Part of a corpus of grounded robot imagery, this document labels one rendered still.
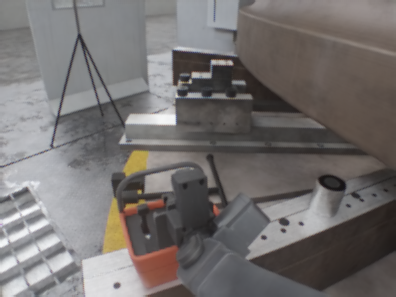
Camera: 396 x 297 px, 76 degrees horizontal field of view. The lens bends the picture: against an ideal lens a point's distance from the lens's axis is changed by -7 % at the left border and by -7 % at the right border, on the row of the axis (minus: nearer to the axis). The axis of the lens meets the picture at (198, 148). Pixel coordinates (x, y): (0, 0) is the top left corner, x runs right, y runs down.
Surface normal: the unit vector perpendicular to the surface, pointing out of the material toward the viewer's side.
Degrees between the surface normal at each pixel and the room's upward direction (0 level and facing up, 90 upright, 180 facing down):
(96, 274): 0
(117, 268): 0
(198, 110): 90
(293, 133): 71
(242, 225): 54
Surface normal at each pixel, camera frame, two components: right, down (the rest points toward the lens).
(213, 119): 0.00, 0.51
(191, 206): 0.39, 0.28
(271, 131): 0.00, 0.22
